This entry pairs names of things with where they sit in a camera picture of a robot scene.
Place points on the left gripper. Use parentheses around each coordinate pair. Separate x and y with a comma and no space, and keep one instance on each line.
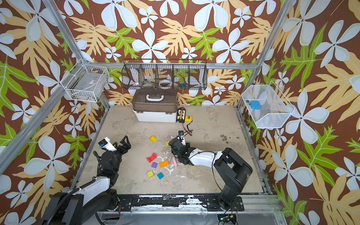
(119,149)

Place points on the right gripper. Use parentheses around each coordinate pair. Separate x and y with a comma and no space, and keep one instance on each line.
(178,146)

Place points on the pink rectangular wood block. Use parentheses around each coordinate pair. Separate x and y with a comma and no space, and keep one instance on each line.
(174,162)

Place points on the red arch wood block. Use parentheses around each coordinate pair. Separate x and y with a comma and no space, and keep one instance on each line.
(151,158)

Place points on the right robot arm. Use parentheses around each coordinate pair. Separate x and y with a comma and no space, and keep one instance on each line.
(233,169)

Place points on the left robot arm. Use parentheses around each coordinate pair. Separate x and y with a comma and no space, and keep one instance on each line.
(79,204)

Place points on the orange rectangular wood block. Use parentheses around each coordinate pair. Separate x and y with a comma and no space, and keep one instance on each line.
(164,164)

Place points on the yellow triangular wood block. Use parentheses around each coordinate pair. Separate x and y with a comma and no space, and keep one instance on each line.
(153,139)

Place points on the purple cube wood block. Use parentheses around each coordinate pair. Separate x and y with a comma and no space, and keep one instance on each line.
(154,165)

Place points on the teal cube wood block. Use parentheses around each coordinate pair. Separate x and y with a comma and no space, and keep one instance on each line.
(160,175)

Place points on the lime cube block front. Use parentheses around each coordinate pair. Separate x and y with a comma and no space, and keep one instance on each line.
(150,174)

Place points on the yellow tape measure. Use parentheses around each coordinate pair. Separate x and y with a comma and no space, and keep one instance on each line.
(188,119)

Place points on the white storage box brown lid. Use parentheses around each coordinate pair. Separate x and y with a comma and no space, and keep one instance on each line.
(155,105)

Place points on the blue small device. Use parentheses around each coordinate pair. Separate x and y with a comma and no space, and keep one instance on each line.
(255,105)

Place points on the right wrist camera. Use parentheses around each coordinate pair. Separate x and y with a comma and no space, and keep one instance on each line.
(181,136)

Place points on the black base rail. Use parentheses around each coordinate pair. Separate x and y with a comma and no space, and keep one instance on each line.
(209,202)

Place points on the white wire basket left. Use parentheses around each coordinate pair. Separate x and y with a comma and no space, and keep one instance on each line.
(87,82)

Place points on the white wire basket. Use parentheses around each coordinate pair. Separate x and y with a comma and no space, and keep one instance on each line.
(275,110)
(87,82)

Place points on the black wire wall basket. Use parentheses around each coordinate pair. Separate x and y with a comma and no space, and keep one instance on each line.
(182,74)

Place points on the aluminium frame post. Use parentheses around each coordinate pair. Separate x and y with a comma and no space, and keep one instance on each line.
(275,30)

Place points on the white wire basket right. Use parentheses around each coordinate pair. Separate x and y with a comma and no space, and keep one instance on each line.
(275,110)

